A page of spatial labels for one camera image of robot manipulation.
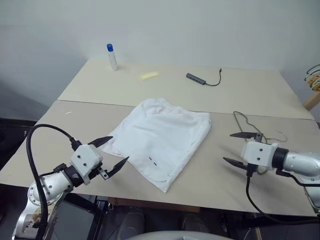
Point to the dark rounded shape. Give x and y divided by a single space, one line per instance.
133 223
195 223

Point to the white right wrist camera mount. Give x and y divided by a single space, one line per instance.
258 155

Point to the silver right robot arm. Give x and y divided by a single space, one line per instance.
300 162

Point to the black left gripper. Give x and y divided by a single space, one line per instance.
100 172

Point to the black box under table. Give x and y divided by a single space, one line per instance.
72 220

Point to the wooden rack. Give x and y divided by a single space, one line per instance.
312 101

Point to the black furniture beside table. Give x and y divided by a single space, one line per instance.
12 140

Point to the silver robot body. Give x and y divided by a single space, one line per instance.
166 235

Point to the pale yellow foam piece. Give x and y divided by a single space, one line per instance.
149 75

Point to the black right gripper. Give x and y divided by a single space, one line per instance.
258 138

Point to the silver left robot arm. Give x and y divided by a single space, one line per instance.
50 186

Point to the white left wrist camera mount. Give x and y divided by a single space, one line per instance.
83 156

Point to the clear bottle with blue cap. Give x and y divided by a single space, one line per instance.
112 58

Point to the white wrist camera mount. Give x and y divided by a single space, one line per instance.
258 155
83 156

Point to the small white paper scrap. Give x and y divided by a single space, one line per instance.
68 113

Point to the white t-shirt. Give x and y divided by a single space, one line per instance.
162 140

